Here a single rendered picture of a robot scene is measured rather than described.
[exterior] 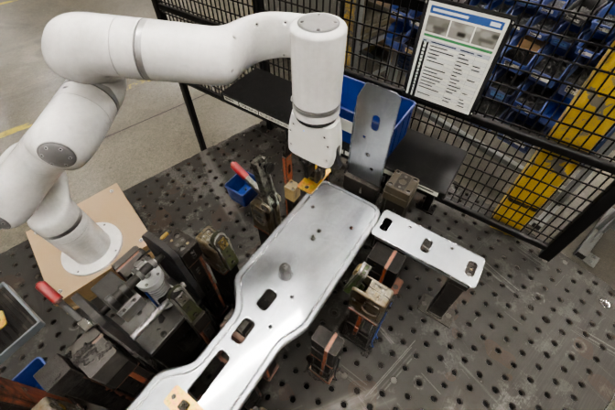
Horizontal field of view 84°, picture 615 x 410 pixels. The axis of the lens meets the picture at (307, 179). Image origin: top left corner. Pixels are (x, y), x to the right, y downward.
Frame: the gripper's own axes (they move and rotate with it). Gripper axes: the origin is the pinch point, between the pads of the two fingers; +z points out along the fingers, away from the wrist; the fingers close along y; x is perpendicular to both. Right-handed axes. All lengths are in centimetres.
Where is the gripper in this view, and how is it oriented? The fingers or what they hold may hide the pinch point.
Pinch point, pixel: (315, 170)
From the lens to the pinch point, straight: 73.0
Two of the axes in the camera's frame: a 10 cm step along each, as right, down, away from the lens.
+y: 8.3, 4.2, -3.6
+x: 5.6, -6.3, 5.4
